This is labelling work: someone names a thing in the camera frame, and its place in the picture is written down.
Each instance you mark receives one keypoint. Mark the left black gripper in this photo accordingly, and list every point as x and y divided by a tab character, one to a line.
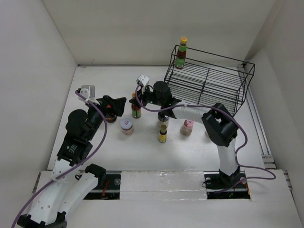
116	107

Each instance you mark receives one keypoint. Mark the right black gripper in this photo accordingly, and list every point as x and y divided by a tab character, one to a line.
147	88

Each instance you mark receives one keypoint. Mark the green label sauce bottle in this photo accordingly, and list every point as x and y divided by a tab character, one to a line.
136	111
181	53

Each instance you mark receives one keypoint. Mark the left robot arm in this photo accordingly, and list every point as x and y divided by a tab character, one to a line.
60	197

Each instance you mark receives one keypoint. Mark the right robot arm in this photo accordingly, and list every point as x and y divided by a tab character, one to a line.
221	127

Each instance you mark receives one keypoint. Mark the red lid dark sauce jar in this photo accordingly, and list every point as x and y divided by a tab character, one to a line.
111	119

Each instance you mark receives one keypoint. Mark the white lid glass jar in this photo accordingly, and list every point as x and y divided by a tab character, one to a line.
126	125

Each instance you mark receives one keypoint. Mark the black cap spice shaker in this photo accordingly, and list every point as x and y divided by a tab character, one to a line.
162	120

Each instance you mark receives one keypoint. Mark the small yellow label bottle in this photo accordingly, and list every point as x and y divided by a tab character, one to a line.
162	134

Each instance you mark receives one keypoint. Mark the pink cap spice jar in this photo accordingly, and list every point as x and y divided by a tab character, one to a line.
187	127

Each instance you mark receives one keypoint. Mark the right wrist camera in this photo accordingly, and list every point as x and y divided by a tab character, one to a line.
143	81

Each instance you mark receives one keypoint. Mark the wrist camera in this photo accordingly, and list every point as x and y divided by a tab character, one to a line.
86	92
143	81

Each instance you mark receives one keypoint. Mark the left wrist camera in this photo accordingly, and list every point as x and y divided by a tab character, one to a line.
86	92

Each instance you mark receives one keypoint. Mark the black wire rack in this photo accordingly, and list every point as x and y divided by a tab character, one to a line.
209	78

